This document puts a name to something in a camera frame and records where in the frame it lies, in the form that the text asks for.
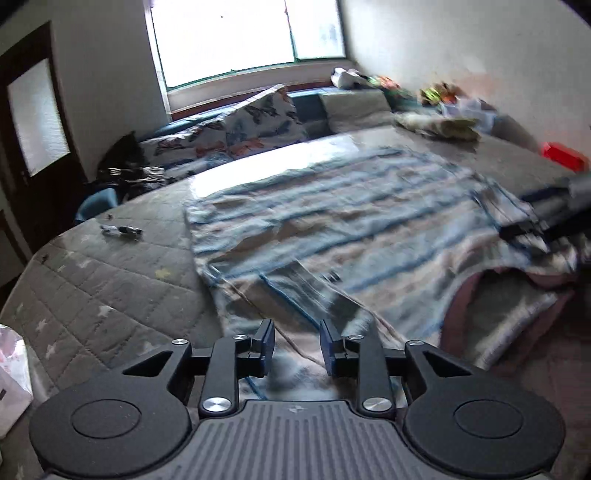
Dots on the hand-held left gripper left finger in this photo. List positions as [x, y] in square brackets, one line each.
[267, 348]

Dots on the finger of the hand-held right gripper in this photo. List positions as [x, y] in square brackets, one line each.
[554, 227]
[547, 201]

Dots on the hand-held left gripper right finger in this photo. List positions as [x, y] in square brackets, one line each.
[328, 350]

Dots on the blue striped cloth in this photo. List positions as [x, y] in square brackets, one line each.
[351, 217]

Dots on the red plastic stool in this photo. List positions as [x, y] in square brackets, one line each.
[565, 156]

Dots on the clear plastic storage box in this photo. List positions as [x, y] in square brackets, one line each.
[466, 110]

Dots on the folded yellowish cloth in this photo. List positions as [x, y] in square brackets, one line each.
[438, 127]

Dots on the brown stuffed toys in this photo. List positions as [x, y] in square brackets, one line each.
[438, 92]

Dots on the grey quilted star table cover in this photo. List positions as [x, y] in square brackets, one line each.
[115, 295]

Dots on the marker pen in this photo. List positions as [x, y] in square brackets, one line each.
[121, 230]

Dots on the butterfly print pillow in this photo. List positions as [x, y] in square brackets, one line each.
[194, 138]
[203, 159]
[265, 117]

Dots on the orange green toys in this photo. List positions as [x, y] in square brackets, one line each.
[383, 82]

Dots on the grey cushion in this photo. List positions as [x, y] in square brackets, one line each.
[355, 108]

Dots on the blue chair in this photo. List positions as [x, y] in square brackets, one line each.
[97, 203]

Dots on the white plush toy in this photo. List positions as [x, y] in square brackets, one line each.
[347, 77]

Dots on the black bag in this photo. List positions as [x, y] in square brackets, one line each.
[124, 161]

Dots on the blue bench sofa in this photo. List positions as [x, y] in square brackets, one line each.
[307, 106]

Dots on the pink white plastic bag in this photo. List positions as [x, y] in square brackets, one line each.
[11, 378]

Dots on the green framed window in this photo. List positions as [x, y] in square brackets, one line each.
[240, 37]

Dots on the dark wooden door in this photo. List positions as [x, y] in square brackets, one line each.
[27, 138]

